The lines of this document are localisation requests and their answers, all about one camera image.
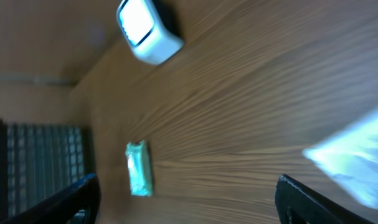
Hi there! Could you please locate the white cream tube gold cap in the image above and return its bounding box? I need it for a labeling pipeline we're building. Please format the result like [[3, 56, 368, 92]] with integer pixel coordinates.
[[303, 108, 378, 210]]

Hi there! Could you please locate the teal snack bar wrapper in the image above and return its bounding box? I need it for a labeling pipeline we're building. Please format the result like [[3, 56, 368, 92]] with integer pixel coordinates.
[[125, 140, 153, 197]]

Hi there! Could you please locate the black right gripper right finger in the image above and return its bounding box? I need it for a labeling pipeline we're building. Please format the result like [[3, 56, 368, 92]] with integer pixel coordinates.
[[275, 174, 372, 224]]

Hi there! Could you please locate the grey plastic mesh basket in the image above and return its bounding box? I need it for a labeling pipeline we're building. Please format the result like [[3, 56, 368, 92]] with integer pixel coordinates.
[[0, 119, 95, 223]]

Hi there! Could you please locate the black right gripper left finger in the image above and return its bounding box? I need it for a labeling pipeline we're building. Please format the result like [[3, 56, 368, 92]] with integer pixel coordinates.
[[1, 174, 101, 224]]

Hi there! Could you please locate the white barcode scanner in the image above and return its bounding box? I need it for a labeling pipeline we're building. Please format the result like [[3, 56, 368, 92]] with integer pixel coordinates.
[[116, 0, 184, 65]]

